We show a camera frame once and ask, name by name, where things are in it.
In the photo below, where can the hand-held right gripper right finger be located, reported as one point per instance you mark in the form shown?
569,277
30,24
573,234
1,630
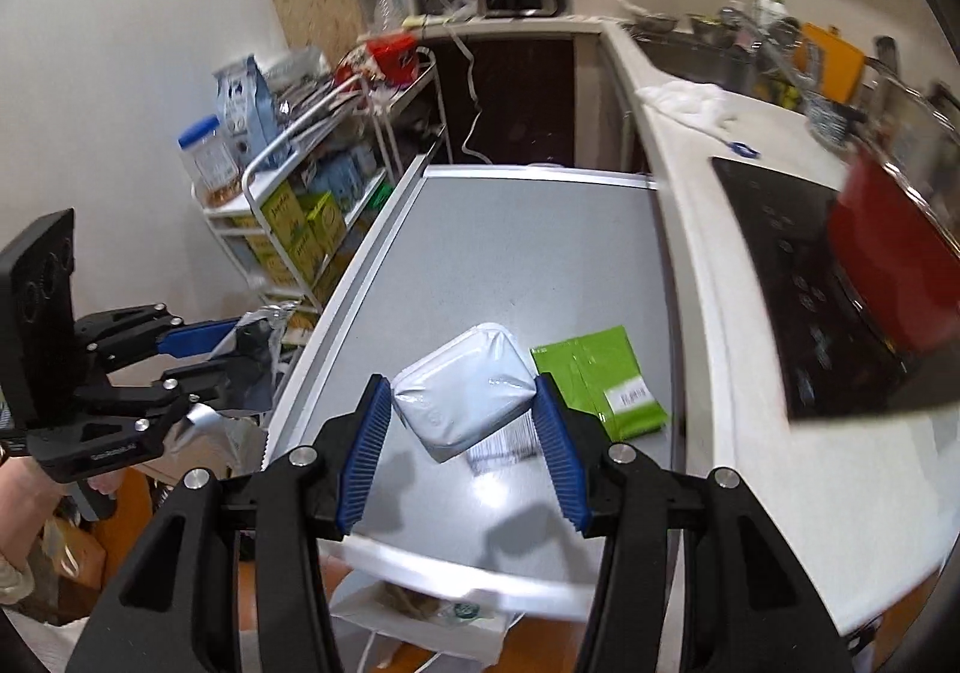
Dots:
562,463

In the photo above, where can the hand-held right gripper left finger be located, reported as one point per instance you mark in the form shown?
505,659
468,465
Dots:
364,463

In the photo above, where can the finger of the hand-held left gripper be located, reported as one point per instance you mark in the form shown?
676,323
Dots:
202,384
195,337

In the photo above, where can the white plastic tray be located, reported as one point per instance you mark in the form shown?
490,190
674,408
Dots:
461,388

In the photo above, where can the white paper bag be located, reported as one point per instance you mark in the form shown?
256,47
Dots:
450,635

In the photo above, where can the person's left hand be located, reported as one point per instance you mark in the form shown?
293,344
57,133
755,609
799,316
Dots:
34,508

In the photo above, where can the green packet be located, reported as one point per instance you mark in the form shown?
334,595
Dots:
600,373

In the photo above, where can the yellow green carton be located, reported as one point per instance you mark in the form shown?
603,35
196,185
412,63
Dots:
283,215
324,223

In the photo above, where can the blue lid nut jar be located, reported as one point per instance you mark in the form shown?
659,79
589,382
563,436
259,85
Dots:
210,163

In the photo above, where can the white rolling cart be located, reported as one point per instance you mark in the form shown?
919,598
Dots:
262,170

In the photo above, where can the brown cardboard box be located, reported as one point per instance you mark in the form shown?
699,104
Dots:
75,557

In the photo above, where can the light blue carton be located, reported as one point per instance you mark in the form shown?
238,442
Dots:
341,174

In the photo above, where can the blue coffee bag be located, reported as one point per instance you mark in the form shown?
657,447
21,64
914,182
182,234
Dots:
244,106

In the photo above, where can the silver foil bag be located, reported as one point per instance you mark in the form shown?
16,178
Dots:
296,69

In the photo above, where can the black induction cooktop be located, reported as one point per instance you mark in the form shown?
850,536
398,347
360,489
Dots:
795,283

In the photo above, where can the red snack bag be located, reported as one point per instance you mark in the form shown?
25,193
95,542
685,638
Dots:
352,69

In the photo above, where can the white cloth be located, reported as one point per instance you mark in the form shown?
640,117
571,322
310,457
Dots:
686,103

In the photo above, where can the large clear water bottle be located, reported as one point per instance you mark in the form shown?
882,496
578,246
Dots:
382,1

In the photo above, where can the red cooking pot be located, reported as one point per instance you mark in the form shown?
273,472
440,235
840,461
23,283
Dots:
900,260

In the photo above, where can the stainless steel sink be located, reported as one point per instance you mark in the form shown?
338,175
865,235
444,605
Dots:
697,65

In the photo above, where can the steel colander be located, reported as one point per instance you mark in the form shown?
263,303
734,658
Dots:
652,24

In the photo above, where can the steel bowl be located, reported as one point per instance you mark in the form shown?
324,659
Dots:
711,26

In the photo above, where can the steel pot lid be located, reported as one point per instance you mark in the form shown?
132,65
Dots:
915,133

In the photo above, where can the orange cutting board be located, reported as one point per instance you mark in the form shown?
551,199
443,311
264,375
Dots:
832,61

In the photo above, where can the white green cap bottle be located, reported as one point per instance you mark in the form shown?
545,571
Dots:
771,9

